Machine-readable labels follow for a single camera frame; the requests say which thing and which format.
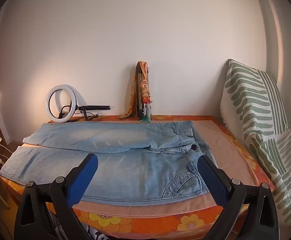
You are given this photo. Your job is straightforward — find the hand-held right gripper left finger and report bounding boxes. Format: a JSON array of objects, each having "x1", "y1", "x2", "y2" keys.
[{"x1": 14, "y1": 153, "x2": 99, "y2": 240}]

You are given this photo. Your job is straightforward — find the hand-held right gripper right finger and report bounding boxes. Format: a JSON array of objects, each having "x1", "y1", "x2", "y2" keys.
[{"x1": 197, "y1": 155, "x2": 279, "y2": 240}]

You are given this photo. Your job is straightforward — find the light blue denim pants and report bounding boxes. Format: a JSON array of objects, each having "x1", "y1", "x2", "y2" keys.
[{"x1": 0, "y1": 120, "x2": 217, "y2": 204}]

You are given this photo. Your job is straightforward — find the pink blanket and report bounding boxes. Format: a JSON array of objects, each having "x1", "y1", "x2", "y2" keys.
[{"x1": 21, "y1": 119, "x2": 258, "y2": 218}]

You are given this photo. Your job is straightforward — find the black white patterned cloth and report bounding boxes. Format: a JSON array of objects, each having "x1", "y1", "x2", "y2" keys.
[{"x1": 47, "y1": 209, "x2": 108, "y2": 240}]

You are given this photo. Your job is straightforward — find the orange floral bed sheet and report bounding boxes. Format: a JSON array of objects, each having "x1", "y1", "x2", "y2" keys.
[{"x1": 0, "y1": 115, "x2": 276, "y2": 238}]

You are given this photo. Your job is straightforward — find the teal cloth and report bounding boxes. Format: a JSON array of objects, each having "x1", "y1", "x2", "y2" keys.
[{"x1": 140, "y1": 104, "x2": 152, "y2": 123}]

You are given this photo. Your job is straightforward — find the orange patterned scarf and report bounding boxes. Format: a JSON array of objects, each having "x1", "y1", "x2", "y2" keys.
[{"x1": 118, "y1": 61, "x2": 153, "y2": 120}]

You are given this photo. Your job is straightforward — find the dark folded stand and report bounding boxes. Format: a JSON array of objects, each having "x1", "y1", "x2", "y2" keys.
[{"x1": 135, "y1": 65, "x2": 149, "y2": 118}]

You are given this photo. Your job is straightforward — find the black ring light cable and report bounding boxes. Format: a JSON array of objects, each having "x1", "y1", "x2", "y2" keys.
[{"x1": 59, "y1": 105, "x2": 100, "y2": 123}]

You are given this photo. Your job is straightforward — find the black ring light stand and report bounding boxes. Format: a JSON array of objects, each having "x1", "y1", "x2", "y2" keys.
[{"x1": 79, "y1": 105, "x2": 111, "y2": 121}]

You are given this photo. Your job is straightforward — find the white lamp cable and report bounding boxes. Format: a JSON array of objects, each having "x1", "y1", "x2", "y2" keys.
[{"x1": 0, "y1": 140, "x2": 14, "y2": 166}]

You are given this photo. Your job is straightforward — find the white ring light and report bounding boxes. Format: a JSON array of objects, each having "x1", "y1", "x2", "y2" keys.
[{"x1": 45, "y1": 84, "x2": 79, "y2": 123}]

